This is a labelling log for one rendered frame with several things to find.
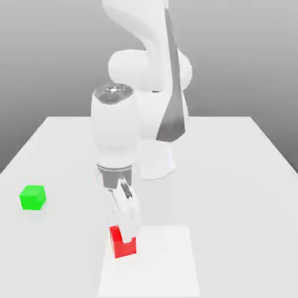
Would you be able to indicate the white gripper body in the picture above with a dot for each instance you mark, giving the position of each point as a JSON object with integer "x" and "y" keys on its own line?
{"x": 128, "y": 213}

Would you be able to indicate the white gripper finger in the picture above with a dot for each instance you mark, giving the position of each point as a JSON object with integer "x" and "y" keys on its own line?
{"x": 128, "y": 234}

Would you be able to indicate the small red cube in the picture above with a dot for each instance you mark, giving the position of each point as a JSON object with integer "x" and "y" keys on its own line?
{"x": 121, "y": 249}

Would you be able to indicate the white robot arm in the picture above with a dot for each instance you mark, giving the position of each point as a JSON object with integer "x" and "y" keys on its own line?
{"x": 114, "y": 130}

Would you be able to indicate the small green cube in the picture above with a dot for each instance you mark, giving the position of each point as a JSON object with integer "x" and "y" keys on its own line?
{"x": 32, "y": 198}

